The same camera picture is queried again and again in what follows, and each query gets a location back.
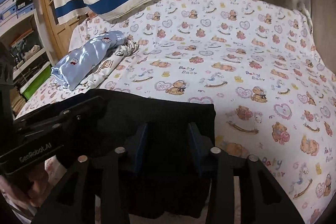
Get green storage box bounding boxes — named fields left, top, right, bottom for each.
left=20, top=65, right=51, bottom=100

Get black pants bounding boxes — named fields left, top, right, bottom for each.
left=65, top=89, right=216, bottom=219

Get teddy bear print bedsheet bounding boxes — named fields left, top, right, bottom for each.
left=15, top=0, right=336, bottom=224

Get wooden door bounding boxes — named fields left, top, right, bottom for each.
left=39, top=0, right=87, bottom=60

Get white patterned folded garment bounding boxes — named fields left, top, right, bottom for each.
left=75, top=39, right=139, bottom=90

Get light blue folded garment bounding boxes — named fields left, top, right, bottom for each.
left=51, top=31, right=125, bottom=90

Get person's left hand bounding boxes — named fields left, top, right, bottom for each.
left=0, top=160, right=51, bottom=209

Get white storage shelf unit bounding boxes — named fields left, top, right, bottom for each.
left=1, top=0, right=53, bottom=116

